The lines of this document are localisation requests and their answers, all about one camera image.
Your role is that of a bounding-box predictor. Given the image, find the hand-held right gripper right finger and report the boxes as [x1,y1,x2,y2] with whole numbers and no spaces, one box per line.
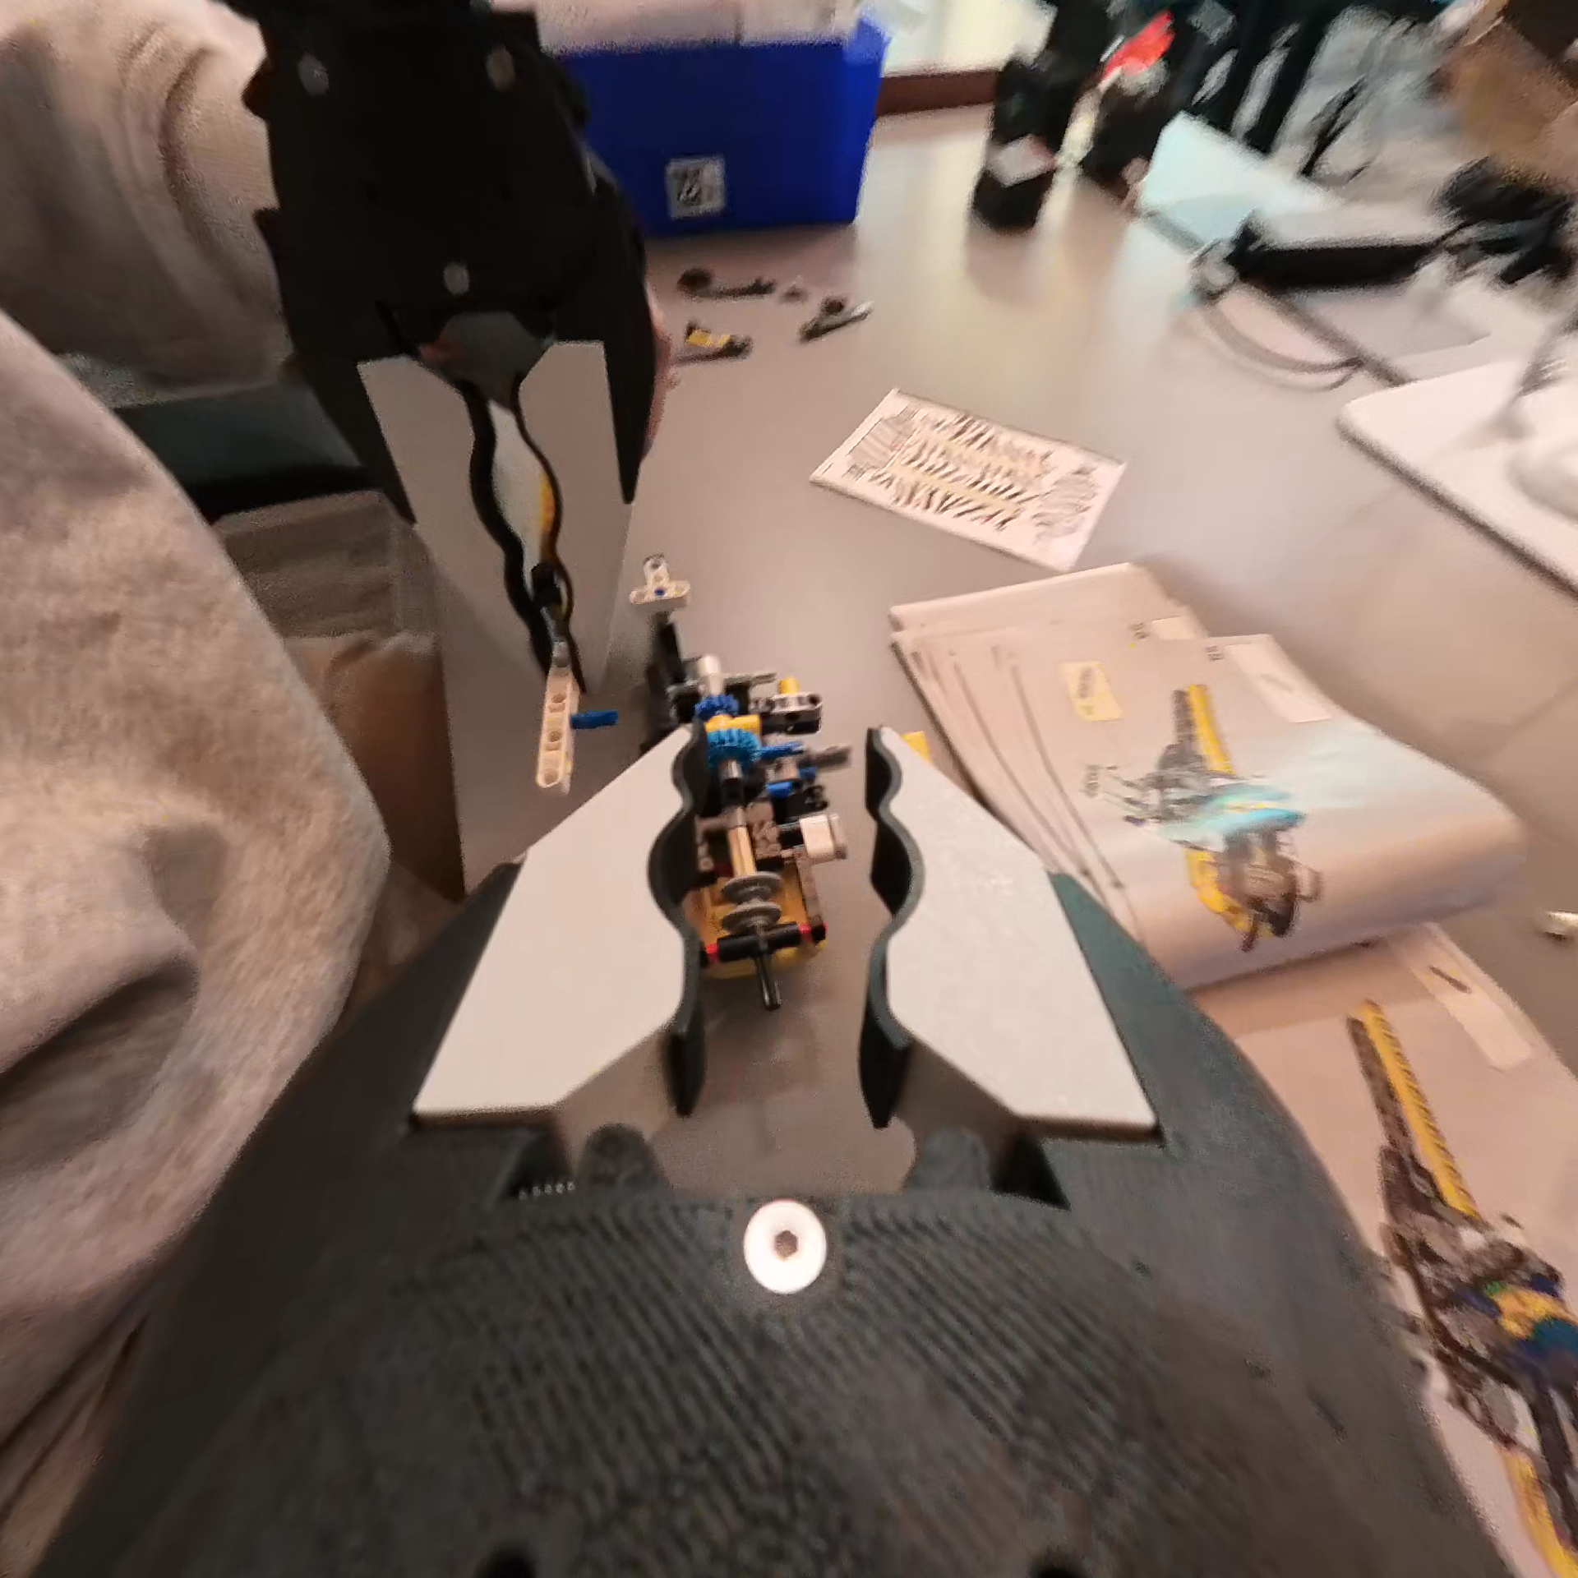
[859,725,1160,1148]

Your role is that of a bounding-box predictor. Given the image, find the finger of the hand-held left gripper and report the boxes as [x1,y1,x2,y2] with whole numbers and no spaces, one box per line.
[357,359,585,692]
[513,338,633,688]

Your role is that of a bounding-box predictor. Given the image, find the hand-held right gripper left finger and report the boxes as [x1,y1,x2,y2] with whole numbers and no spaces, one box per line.
[410,725,713,1156]

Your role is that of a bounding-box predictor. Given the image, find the multicoloured lego gear assembly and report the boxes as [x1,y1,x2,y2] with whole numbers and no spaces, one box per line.
[629,554,855,1012]

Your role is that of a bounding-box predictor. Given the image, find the white lego beam with holes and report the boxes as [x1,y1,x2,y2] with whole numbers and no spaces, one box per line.
[534,639,581,793]

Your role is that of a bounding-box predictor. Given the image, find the person's left forearm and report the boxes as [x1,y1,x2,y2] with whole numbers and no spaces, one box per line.
[0,0,299,387]

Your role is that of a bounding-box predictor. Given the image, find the open lego instruction booklet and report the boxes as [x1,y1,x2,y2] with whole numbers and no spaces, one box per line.
[888,562,1529,991]

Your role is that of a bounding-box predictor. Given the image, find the closed lego instruction booklet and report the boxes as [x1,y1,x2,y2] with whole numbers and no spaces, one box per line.
[1199,925,1578,1578]

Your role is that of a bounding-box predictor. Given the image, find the dark chair seat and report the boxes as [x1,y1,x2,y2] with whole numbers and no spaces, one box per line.
[108,375,377,523]

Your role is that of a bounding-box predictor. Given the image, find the person's beige trousers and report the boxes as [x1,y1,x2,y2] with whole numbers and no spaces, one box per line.
[211,490,468,904]

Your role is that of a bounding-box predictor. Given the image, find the blue plastic storage bin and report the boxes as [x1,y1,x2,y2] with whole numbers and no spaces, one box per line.
[551,12,892,243]

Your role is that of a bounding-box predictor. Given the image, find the zebra striped sticker sheet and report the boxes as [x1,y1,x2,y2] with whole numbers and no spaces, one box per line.
[810,389,1127,573]

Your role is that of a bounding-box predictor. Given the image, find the person's grey sweatshirt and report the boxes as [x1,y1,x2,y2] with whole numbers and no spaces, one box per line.
[0,309,398,1461]

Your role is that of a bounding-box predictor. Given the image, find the black equipment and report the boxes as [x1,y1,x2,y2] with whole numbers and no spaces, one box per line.
[971,0,1187,231]

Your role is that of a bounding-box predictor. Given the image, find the white flat board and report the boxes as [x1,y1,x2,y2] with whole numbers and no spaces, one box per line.
[1337,357,1578,596]

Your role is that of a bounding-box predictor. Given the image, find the black cables and gear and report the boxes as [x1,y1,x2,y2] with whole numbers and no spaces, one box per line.
[1183,157,1578,387]

